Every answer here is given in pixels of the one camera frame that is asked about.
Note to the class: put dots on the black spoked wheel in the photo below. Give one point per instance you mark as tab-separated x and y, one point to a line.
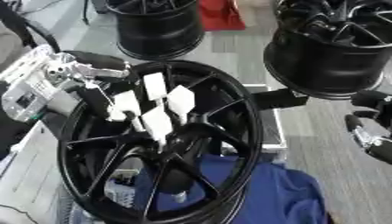
232	96

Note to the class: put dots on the black bracket block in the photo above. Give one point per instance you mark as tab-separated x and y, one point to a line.
278	99

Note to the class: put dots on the white pin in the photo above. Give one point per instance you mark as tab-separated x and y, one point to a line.
156	122
180	99
125	102
154	84

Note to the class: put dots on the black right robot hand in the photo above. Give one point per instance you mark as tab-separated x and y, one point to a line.
380	102

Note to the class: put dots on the black wheel rim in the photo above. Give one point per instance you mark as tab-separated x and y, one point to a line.
326	64
158	32

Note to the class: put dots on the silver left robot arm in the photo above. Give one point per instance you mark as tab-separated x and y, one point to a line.
30	87

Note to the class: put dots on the red bag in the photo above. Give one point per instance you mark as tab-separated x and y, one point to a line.
219	14

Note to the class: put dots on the silver metal frame stand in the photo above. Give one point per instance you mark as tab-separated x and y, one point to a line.
275	140

